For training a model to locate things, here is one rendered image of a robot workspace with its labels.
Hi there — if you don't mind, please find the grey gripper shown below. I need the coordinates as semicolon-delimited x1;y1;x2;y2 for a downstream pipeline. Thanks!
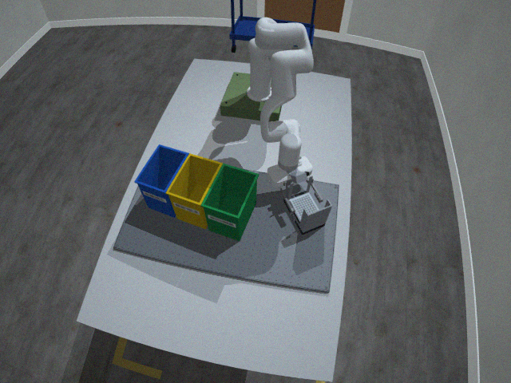
267;156;323;213

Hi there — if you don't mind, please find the blue bin with label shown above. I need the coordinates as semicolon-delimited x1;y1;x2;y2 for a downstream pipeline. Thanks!
134;144;189;218

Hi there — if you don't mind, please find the green open-top bin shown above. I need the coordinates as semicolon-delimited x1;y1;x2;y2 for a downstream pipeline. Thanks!
201;164;259;241

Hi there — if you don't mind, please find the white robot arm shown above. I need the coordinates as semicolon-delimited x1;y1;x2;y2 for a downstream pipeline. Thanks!
247;18;314;184

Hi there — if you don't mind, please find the yellow recycle bin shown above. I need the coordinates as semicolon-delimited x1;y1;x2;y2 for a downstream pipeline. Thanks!
166;153;223;229

